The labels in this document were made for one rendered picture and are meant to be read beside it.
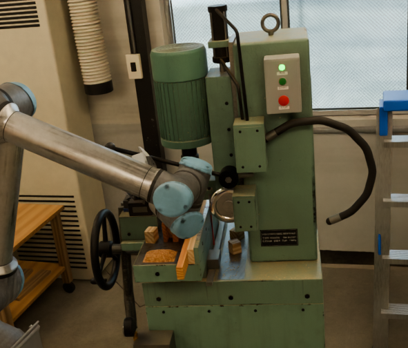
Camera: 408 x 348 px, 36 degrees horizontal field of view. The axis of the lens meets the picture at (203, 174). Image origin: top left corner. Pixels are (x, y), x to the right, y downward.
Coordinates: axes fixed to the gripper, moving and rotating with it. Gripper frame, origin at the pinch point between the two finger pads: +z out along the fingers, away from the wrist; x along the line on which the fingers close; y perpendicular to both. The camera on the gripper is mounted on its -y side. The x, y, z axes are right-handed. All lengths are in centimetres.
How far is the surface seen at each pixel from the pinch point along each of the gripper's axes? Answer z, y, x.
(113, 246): 11.2, -3.8, 36.5
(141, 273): -19.0, 2.9, 26.4
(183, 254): -27.2, -5.2, 15.7
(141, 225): 2.2, -7.7, 22.9
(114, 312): 79, -52, 126
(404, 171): 26, -175, 23
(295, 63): -29, -27, -45
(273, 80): -26, -23, -39
